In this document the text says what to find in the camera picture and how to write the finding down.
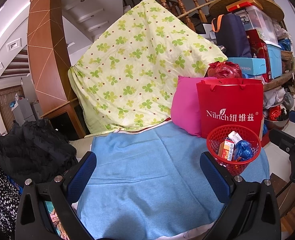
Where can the wooden lattice door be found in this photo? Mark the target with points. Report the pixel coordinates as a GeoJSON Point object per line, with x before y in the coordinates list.
{"type": "Point", "coordinates": [6, 105]}

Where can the wooden cabinet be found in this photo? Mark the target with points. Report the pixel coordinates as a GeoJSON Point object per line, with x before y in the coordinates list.
{"type": "Point", "coordinates": [47, 55]}

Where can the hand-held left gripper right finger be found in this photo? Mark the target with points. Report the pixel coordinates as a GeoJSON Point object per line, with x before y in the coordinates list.
{"type": "Point", "coordinates": [212, 177]}

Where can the white medicine box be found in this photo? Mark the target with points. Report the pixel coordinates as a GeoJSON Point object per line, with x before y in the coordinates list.
{"type": "Point", "coordinates": [235, 137]}

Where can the blue plastic bag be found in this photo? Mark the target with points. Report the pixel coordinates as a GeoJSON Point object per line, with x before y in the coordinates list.
{"type": "Point", "coordinates": [243, 150]}

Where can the clear plastic storage box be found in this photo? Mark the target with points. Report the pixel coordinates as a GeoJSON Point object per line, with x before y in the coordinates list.
{"type": "Point", "coordinates": [258, 22]}

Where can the light blue blanket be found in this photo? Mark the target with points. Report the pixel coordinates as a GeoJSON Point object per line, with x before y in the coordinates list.
{"type": "Point", "coordinates": [150, 167]}

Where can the red white cardboard box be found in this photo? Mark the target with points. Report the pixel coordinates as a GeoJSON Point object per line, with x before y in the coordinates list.
{"type": "Point", "coordinates": [226, 152]}

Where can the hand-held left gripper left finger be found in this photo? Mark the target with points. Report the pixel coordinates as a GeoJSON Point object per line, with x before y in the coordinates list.
{"type": "Point", "coordinates": [82, 175]}

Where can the red plastic mesh basket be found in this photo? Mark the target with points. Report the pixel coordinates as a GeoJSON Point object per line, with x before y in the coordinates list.
{"type": "Point", "coordinates": [237, 166]}

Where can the clover print quilt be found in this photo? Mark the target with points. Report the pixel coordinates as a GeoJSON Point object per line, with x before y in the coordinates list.
{"type": "Point", "coordinates": [137, 67]}

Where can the grey refrigerator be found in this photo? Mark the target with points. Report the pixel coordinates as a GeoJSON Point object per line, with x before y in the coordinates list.
{"type": "Point", "coordinates": [22, 110]}

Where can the black white spotted cloth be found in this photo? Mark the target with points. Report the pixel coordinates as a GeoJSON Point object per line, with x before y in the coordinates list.
{"type": "Point", "coordinates": [0, 200]}

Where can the black ruffled clothing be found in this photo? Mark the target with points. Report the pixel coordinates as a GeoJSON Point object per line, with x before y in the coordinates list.
{"type": "Point", "coordinates": [32, 150]}

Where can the red gift box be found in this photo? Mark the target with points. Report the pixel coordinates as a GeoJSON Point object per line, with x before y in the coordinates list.
{"type": "Point", "coordinates": [258, 52]}

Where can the light blue shoe box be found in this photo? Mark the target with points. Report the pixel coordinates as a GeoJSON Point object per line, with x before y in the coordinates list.
{"type": "Point", "coordinates": [247, 66]}

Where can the pink pillow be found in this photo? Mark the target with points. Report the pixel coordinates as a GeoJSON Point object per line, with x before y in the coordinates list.
{"type": "Point", "coordinates": [185, 105]}

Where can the crumpled red plastic bag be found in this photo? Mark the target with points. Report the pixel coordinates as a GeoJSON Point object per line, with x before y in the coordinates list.
{"type": "Point", "coordinates": [223, 70]}
{"type": "Point", "coordinates": [275, 112]}

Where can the blue plastic storage box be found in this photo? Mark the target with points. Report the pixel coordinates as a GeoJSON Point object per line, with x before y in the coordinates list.
{"type": "Point", "coordinates": [275, 60]}

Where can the metal basin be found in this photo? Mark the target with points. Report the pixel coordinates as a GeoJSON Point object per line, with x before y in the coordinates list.
{"type": "Point", "coordinates": [275, 124]}

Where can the flat red box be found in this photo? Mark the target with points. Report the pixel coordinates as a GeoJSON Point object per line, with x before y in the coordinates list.
{"type": "Point", "coordinates": [237, 6]}

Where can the red paper shopping bag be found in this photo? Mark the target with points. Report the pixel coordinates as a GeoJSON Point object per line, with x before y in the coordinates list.
{"type": "Point", "coordinates": [227, 100]}

